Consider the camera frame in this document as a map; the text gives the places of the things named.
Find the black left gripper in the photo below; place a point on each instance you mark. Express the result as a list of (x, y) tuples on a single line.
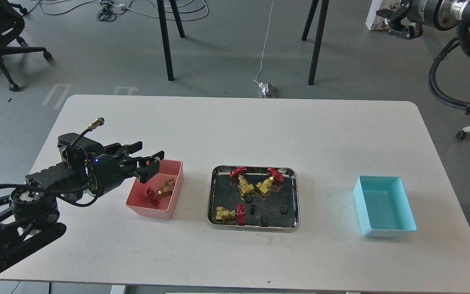
[(105, 168)]

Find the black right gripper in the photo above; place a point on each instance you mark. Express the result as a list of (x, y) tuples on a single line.
[(399, 24)]

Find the brass valve red handle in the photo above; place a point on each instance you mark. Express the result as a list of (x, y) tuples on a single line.
[(264, 188), (245, 188), (166, 189), (223, 215)]

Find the shiny metal tray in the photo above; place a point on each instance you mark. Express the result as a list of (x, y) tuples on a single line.
[(225, 192)]

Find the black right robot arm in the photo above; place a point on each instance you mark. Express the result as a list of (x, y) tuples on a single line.
[(444, 15)]

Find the white cardboard box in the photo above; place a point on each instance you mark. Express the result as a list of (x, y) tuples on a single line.
[(374, 22)]

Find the pink plastic box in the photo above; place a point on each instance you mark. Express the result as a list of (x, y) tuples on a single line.
[(139, 201)]

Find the light blue plastic box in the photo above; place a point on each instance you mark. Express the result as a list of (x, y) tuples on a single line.
[(383, 208)]

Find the black table leg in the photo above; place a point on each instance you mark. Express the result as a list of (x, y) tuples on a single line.
[(318, 37), (309, 19), (177, 18), (165, 41)]

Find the white power plug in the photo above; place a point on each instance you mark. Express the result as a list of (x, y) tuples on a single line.
[(268, 90)]

